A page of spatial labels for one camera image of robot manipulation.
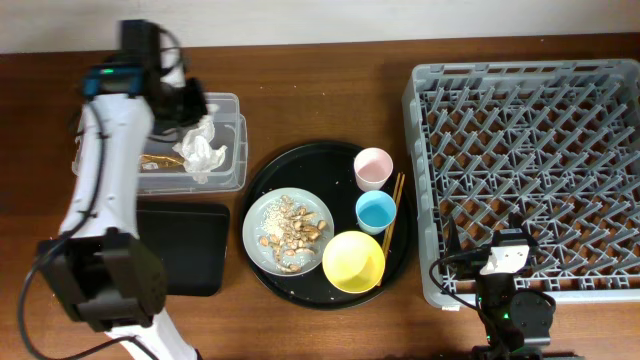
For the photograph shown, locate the gold snack wrapper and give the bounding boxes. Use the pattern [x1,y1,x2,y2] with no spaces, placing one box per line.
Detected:
[139,154,184,171]

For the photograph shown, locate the blue plastic cup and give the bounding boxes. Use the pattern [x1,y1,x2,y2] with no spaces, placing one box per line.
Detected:
[355,190,397,235]

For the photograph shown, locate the grey round plate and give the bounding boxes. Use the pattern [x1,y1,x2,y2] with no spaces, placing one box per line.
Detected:
[242,187,334,277]

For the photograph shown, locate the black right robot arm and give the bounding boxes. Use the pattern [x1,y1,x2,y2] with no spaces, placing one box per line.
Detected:
[445,214,556,359]

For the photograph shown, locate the clear plastic waste bin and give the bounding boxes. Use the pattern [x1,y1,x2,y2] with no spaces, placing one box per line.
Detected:
[72,93,248,203]

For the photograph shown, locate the grey dishwasher rack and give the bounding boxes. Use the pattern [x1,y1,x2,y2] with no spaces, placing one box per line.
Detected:
[402,59,639,309]

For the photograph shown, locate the pink plastic cup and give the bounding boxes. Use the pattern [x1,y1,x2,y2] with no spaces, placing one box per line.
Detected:
[353,147,393,192]

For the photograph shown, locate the large white tissue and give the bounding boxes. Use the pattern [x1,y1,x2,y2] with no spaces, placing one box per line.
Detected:
[172,115,228,184]

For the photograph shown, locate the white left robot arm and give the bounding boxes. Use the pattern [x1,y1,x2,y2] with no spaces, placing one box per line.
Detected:
[32,76,201,359]

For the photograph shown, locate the peanut and rice scraps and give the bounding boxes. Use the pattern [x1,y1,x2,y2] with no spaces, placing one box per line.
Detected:
[258,195,329,275]

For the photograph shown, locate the wooden chopstick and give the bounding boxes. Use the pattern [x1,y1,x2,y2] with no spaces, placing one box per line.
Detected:
[382,172,406,258]
[381,172,403,256]

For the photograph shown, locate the yellow plastic bowl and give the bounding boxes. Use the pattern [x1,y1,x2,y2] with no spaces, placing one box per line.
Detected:
[322,231,386,294]

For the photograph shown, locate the black rectangular tray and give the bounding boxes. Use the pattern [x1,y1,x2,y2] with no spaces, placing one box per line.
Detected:
[137,201,230,297]

